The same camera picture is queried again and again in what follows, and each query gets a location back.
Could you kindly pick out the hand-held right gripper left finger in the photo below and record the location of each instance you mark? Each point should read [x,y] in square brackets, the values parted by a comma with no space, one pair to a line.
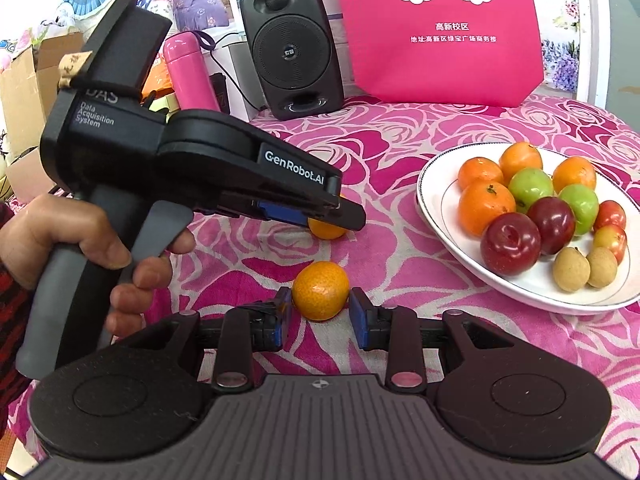
[285,320]

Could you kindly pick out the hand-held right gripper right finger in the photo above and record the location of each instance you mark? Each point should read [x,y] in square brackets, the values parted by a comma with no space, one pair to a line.
[357,320]

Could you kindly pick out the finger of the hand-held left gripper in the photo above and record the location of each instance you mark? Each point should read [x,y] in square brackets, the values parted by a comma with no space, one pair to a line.
[350,215]
[280,212]

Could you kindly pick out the small yellow orange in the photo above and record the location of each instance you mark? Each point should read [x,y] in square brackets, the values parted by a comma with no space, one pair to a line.
[327,230]

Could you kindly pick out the large orange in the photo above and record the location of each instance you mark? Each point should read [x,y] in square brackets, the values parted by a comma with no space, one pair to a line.
[486,207]

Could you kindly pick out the white plate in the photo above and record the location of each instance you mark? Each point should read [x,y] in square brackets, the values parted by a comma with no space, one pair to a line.
[500,290]

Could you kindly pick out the dark red plum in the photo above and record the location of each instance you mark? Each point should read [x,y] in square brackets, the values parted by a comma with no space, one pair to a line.
[551,224]
[511,242]

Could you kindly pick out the green apple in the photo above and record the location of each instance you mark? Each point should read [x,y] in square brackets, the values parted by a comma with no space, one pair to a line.
[578,207]
[531,189]

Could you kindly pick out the brown longan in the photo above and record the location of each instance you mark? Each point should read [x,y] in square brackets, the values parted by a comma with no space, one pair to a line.
[571,268]
[601,266]

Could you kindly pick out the small red apple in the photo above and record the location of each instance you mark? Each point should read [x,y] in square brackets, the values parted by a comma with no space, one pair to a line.
[610,215]
[611,245]

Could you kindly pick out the person's left hand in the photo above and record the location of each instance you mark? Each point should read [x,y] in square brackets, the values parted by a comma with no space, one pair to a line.
[55,220]

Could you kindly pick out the pink thermos bottle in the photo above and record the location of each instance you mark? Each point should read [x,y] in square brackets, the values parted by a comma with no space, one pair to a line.
[190,75]

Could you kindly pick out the white carton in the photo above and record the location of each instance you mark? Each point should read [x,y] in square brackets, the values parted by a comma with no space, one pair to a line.
[235,80]

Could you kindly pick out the pink rose tablecloth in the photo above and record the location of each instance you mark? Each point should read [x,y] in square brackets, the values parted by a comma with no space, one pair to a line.
[400,125]

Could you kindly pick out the black speaker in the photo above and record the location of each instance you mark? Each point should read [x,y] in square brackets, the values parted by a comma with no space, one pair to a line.
[295,50]

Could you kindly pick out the pink tote bag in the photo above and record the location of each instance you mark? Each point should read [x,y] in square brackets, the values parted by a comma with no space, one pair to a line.
[440,70]

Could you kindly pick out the brown cardboard box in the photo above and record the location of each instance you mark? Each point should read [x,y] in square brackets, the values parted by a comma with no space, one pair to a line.
[25,100]

